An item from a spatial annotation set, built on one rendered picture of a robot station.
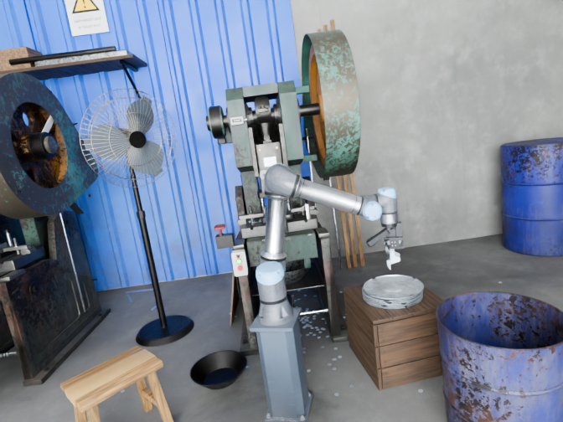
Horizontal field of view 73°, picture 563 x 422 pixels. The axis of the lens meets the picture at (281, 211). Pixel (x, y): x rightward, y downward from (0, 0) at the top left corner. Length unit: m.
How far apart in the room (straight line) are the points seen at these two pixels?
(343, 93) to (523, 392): 1.39
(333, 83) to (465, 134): 2.17
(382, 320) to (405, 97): 2.36
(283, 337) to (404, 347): 0.59
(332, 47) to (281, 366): 1.52
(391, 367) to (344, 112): 1.22
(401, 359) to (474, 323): 0.37
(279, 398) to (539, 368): 0.97
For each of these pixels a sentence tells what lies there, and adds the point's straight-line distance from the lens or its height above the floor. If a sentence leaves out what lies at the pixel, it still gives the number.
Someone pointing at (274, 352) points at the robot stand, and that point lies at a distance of 1.69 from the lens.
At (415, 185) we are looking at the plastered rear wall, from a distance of 3.77.
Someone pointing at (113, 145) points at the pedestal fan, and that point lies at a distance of 2.45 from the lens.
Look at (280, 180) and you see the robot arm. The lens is 1.49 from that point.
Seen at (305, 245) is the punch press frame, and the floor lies 0.58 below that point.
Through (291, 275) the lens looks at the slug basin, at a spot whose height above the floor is 0.38.
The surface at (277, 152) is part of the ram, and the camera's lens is 2.24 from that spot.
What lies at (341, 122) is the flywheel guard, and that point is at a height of 1.23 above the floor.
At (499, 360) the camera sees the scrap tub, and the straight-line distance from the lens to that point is 1.44.
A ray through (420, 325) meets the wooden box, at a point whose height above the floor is 0.28.
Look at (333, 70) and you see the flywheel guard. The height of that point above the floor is 1.48.
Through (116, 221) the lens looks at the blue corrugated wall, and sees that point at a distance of 3.76.
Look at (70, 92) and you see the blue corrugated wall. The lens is 3.82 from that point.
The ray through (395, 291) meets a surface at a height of 0.40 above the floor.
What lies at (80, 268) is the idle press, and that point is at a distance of 3.23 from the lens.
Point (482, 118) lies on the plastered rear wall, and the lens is 4.00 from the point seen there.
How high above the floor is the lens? 1.21
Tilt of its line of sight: 11 degrees down
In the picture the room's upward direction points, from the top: 8 degrees counter-clockwise
